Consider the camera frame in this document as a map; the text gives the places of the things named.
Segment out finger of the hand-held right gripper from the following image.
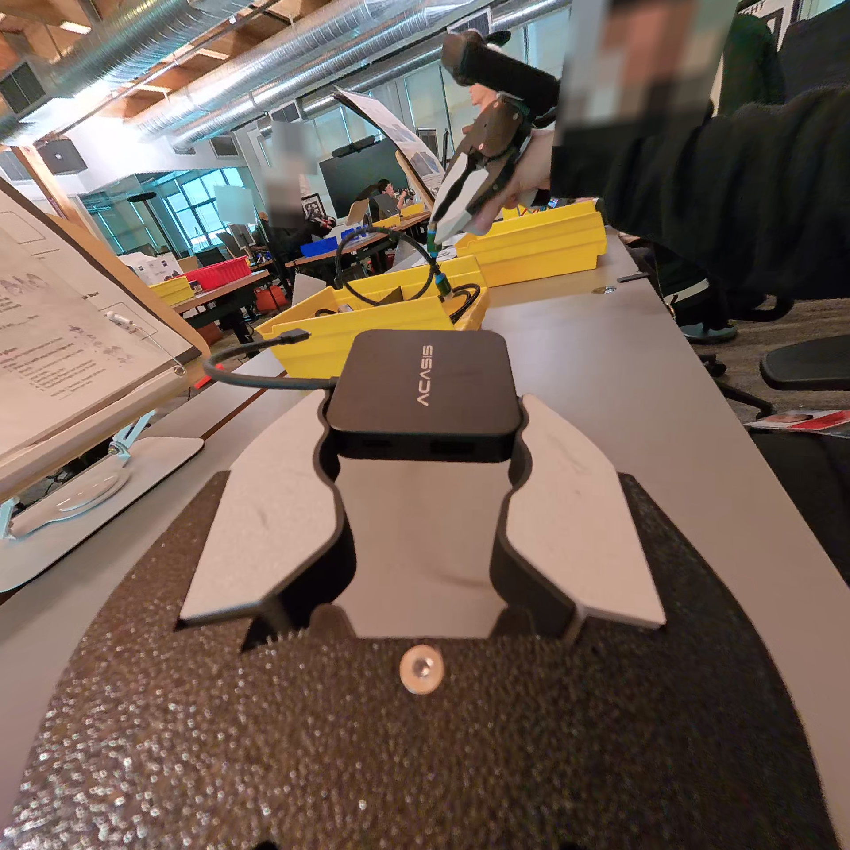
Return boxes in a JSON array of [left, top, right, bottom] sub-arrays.
[[427, 153, 475, 235], [440, 168, 494, 243]]

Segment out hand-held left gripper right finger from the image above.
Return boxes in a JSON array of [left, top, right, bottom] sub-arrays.
[[490, 394, 668, 646]]

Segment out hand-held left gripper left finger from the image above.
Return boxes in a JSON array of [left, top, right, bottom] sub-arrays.
[[178, 389, 359, 652]]

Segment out braided hdmi cable green plug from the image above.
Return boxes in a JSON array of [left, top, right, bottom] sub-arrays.
[[334, 222, 466, 309], [446, 282, 483, 328]]

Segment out black hub cable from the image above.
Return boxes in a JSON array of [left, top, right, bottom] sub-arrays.
[[201, 329, 341, 393]]

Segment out black square usb hub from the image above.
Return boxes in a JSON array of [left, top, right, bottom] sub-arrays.
[[324, 329, 523, 464]]

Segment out yellow bin with divider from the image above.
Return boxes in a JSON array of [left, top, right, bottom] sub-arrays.
[[254, 254, 491, 381]]

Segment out person's right forearm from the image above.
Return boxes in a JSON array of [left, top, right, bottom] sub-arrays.
[[550, 100, 731, 267]]

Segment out grey desk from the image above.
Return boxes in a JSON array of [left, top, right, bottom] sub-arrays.
[[0, 226, 850, 834]]

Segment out person's right hand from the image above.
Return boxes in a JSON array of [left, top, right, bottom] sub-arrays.
[[475, 125, 557, 238]]

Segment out yellow storage bin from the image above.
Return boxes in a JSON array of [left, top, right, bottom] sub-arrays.
[[453, 199, 608, 288]]

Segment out long wooden table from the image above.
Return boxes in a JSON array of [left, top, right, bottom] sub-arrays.
[[286, 212, 433, 280]]

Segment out black monitor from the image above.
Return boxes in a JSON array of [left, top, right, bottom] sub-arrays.
[[319, 136, 411, 201]]

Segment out wooden table black legs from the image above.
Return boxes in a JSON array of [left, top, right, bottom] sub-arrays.
[[169, 269, 273, 346]]

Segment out red storage bin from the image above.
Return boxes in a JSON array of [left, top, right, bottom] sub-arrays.
[[193, 257, 253, 292]]

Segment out red white badge card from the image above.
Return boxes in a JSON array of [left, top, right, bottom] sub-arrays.
[[744, 408, 850, 440]]

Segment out green white jacket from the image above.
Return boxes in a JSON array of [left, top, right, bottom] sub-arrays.
[[719, 15, 786, 137]]

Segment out black chair armrest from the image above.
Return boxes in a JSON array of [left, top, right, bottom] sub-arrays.
[[759, 334, 850, 391]]

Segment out wooden document stand white base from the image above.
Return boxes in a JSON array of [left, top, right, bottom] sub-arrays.
[[0, 174, 212, 595]]

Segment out person's torso black hoodie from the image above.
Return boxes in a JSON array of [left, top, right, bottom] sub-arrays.
[[724, 83, 850, 306]]

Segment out silver spiral duct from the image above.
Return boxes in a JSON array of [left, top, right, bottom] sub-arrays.
[[136, 0, 495, 134]]

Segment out thin silver duct with grilles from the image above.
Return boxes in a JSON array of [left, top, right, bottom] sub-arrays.
[[169, 100, 313, 157]]

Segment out silver duct with vent box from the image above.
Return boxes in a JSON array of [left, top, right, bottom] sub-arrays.
[[0, 0, 256, 140]]

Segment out black wall speaker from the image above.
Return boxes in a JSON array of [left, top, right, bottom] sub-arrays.
[[36, 136, 87, 175]]

